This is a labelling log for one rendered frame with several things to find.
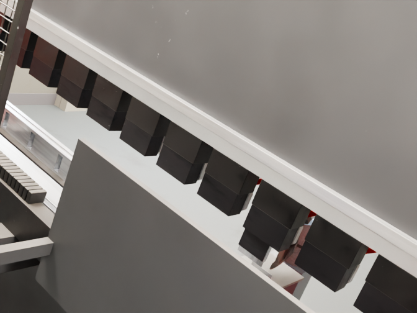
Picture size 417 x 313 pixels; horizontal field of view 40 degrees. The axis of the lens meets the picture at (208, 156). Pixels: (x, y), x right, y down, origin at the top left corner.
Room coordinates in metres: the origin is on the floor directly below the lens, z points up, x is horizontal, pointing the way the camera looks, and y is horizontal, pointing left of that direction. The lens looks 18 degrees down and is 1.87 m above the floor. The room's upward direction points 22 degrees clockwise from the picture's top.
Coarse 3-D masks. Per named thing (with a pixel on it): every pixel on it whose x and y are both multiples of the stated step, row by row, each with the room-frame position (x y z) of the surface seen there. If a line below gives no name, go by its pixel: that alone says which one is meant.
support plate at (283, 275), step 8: (272, 256) 1.86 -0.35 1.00; (264, 264) 1.78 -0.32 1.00; (280, 264) 1.83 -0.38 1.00; (272, 272) 1.74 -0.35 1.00; (280, 272) 1.77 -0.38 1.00; (288, 272) 1.79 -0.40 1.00; (296, 272) 1.81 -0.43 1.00; (272, 280) 1.69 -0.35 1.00; (280, 280) 1.71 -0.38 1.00; (288, 280) 1.73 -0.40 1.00; (296, 280) 1.75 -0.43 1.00
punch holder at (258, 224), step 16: (256, 192) 1.61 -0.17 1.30; (272, 192) 1.58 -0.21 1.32; (256, 208) 1.60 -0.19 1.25; (272, 208) 1.57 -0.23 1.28; (288, 208) 1.54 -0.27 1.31; (304, 208) 1.55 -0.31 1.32; (256, 224) 1.58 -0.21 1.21; (272, 224) 1.56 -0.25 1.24; (288, 224) 1.53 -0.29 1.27; (272, 240) 1.55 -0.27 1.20; (288, 240) 1.55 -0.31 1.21
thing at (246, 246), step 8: (248, 232) 1.62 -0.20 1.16; (240, 240) 1.63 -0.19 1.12; (248, 240) 1.62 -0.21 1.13; (256, 240) 1.60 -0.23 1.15; (240, 248) 1.64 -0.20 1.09; (248, 248) 1.61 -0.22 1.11; (256, 248) 1.60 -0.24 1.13; (264, 248) 1.59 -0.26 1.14; (248, 256) 1.62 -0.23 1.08; (256, 256) 1.59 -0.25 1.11; (264, 256) 1.58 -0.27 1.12
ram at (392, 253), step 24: (72, 48) 2.15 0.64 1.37; (96, 72) 2.06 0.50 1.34; (144, 96) 1.91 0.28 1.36; (192, 120) 1.78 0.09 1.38; (216, 144) 1.72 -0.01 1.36; (264, 168) 1.61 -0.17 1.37; (288, 192) 1.56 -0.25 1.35; (336, 216) 1.47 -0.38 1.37; (360, 240) 1.42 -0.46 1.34; (384, 240) 1.39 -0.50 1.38; (408, 264) 1.34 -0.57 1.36
